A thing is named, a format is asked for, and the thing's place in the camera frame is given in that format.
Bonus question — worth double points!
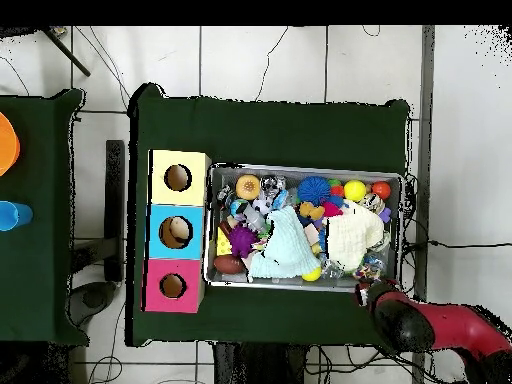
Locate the wooden box with three holes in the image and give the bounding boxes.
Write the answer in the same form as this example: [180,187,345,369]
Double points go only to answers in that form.
[141,149,212,314]

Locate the cream muslin cloth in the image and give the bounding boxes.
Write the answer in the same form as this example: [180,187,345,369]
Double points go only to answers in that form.
[321,199,386,273]

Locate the large blue spiky ball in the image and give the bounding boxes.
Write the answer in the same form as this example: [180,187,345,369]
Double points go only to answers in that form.
[296,175,332,206]

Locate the black floor cable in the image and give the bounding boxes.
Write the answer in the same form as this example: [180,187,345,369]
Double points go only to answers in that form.
[427,239,512,249]

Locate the purple spiky ball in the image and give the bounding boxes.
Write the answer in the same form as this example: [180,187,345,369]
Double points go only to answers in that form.
[227,223,258,259]

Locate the blue globe ball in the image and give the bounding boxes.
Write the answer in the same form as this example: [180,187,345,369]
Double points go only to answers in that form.
[229,198,250,217]

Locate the light blue muslin cloth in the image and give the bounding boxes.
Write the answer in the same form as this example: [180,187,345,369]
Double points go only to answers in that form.
[247,204,323,280]

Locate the black rod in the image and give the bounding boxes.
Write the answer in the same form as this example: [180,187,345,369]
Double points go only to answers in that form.
[41,26,92,77]

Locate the orange plastic object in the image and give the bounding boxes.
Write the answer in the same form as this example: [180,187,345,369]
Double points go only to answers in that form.
[0,111,21,177]

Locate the black flat panel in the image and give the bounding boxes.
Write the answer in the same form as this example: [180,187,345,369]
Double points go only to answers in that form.
[104,139,126,283]

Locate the orange smooth ball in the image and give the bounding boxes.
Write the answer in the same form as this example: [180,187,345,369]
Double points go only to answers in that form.
[370,180,392,201]

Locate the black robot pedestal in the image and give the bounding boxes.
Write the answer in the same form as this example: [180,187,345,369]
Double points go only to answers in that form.
[211,341,309,384]

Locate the toy burger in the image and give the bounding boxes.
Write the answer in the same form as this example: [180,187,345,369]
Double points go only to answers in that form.
[234,174,262,201]

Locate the yellow cheese toy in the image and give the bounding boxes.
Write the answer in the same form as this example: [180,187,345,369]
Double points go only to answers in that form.
[216,227,233,257]

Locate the shallow metal mesh bin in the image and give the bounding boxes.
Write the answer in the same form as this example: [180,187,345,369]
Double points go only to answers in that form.
[203,161,405,290]

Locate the yellow smooth ball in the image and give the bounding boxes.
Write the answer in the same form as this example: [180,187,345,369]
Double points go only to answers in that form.
[343,179,368,203]

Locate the multicoloured knotted cloth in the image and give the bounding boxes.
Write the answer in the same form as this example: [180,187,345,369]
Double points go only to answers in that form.
[351,255,387,283]

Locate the blue plastic cup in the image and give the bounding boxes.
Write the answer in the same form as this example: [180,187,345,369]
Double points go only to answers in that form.
[0,200,34,232]

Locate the grey round base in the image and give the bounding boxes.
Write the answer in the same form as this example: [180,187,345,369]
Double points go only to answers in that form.
[69,281,118,326]

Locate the brown toy football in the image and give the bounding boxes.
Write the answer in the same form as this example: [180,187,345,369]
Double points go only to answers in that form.
[212,254,246,276]

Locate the dark green table cloth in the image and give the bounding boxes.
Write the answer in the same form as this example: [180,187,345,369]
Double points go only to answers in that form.
[0,88,90,346]
[125,82,411,348]

